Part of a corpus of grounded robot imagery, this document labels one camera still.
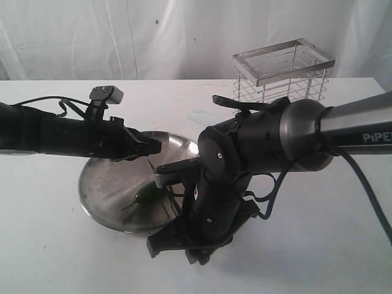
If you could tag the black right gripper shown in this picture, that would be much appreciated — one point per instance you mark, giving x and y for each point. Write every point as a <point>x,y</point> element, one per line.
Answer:
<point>212,212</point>

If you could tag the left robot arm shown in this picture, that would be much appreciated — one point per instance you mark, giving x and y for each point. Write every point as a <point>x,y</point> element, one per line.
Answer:
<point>26,130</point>

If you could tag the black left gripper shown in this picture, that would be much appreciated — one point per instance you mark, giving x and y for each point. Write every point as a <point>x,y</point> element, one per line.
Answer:
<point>111,140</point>

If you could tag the green jalapeno pepper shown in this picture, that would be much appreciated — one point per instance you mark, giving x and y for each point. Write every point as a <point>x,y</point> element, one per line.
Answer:
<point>147,194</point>

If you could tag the white backdrop curtain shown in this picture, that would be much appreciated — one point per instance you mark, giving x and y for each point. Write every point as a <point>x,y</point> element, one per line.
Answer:
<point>149,40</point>

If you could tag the chrome wire utensil holder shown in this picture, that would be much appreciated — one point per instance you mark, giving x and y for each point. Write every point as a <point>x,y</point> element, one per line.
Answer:
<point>296,69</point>

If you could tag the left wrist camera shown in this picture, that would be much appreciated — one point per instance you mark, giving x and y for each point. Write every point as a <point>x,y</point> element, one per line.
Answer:
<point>110,94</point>

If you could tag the round stainless steel plate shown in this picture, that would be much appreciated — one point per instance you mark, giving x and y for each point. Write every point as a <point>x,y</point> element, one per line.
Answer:
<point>105,186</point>

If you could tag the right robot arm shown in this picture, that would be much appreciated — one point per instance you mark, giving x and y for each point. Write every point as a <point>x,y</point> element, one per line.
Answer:
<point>242,162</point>

